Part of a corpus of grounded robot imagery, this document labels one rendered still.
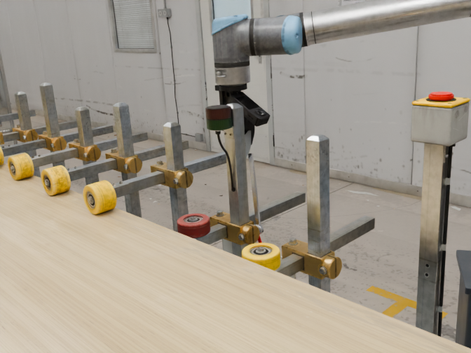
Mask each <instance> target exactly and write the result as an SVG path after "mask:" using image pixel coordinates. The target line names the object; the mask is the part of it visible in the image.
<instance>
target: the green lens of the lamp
mask: <svg viewBox="0 0 471 353"><path fill-rule="evenodd" d="M206 123H207V129H209V130H226V129H229V128H231V127H232V117H231V118H229V119H226V120H208V119H206Z"/></svg>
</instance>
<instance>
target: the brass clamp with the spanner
mask: <svg viewBox="0 0 471 353"><path fill-rule="evenodd" d="M223 214H224V216H221V217H218V216H216V215H214V216H211V217H210V227H212V226H215V225H217V224H221V225H223V226H226V232H227V237H225V238H224V239H225V240H228V241H230V242H234V243H236V244H239V245H243V244H245V243H246V244H254V243H255V242H256V241H257V240H258V239H259V228H258V227H257V226H254V222H253V221H249V222H247V223H244V224H242V225H241V226H239V225H236V224H234V223H231V220H230V214H228V213H226V212H223Z"/></svg>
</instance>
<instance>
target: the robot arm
mask: <svg viewBox="0 0 471 353"><path fill-rule="evenodd" d="M468 17H470V18H471V0H370V1H363V2H359V3H355V4H348V5H344V6H337V7H333V8H326V9H322V10H318V11H311V12H302V13H295V14H290V15H279V16H277V17H275V18H253V19H248V15H247V14H241V15H232V16H227V17H222V18H215V19H214V20H213V21H212V41H213V51H214V73H215V83H216V84H217V85H215V90H216V91H219V103H220V105H227V104H231V103H237V104H239V105H241V106H243V113H244V126H245V152H246V158H247V155H248V153H249V152H250V147H251V145H252V142H253V138H254V131H255V128H254V126H256V127H258V126H260V125H264V124H267V123H268V120H269V118H270V115H269V114H268V113H267V112H266V111H264V110H263V109H262V108H261V107H260V106H259V105H258V104H256V103H255V102H254V101H253V100H251V99H250V98H249V97H248V96H247V95H246V94H245V93H243V92H241V90H246V89H247V83H249V82H250V56H259V55H293V54H297V53H300V51H301V48H302V47H306V46H309V45H313V44H317V43H324V42H329V41H336V40H341V39H348V38H353V37H357V36H364V35H369V34H376V33H381V32H389V31H392V30H397V29H404V28H409V27H417V26H421V25H428V24H433V23H437V22H445V21H449V20H457V19H461V18H468Z"/></svg>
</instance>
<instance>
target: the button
mask: <svg viewBox="0 0 471 353"><path fill-rule="evenodd" d="M428 98H429V99H431V100H434V101H448V100H452V99H453V98H454V94H453V93H452V92H431V93H430V94H429V95H428Z"/></svg>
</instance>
